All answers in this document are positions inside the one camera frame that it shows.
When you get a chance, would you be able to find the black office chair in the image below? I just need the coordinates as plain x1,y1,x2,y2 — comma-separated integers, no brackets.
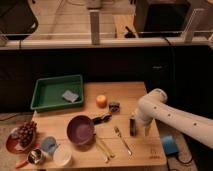
0,0,39,40

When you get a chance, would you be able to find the grey metal post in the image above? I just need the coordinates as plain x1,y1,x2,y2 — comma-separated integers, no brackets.
90,10,100,45

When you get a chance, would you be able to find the grey blue sponge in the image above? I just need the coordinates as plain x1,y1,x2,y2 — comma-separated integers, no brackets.
62,90,79,102

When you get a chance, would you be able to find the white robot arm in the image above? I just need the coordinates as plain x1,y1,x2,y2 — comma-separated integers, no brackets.
135,88,213,149

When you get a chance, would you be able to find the orange fruit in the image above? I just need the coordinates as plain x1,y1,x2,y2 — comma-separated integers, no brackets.
96,95,107,108

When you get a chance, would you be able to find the green plastic tray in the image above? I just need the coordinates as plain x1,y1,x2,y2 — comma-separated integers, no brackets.
31,75,84,112

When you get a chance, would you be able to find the small metal pot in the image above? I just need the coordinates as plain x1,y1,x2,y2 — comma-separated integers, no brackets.
15,148,45,169

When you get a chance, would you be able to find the red plate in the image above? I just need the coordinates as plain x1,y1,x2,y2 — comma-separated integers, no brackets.
6,128,36,154

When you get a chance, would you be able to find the blue tape roll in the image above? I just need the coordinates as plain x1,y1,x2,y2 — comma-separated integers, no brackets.
161,135,179,155

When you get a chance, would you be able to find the black box on shelf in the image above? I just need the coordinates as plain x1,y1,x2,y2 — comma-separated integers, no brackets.
133,0,190,32

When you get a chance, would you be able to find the small dark toy block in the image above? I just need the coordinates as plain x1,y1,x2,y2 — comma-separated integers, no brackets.
109,102,120,113

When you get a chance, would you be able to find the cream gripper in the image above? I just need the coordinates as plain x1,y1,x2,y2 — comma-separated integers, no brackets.
136,118,153,136

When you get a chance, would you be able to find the purple frying pan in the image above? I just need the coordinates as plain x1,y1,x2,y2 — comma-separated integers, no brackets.
67,114,111,146

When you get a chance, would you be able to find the yellow handled utensil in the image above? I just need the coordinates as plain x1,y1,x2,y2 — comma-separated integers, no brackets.
95,136,115,163

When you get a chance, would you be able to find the silver fork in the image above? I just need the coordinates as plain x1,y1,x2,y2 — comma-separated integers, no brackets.
114,126,133,156

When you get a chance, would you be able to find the bunch of dark grapes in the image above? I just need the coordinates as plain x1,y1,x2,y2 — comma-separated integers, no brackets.
18,121,37,148

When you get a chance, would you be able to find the blue cup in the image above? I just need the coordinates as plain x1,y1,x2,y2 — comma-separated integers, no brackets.
40,136,58,155

